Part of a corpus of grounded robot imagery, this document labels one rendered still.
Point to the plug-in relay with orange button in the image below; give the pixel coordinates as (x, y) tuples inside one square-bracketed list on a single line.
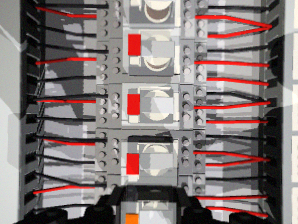
[(148, 204)]

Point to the grey relay panel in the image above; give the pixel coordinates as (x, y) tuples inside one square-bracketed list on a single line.
[(208, 118)]

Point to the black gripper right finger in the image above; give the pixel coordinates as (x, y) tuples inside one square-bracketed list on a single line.
[(192, 212)]

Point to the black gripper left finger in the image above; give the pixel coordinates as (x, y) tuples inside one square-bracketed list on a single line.
[(100, 213)]

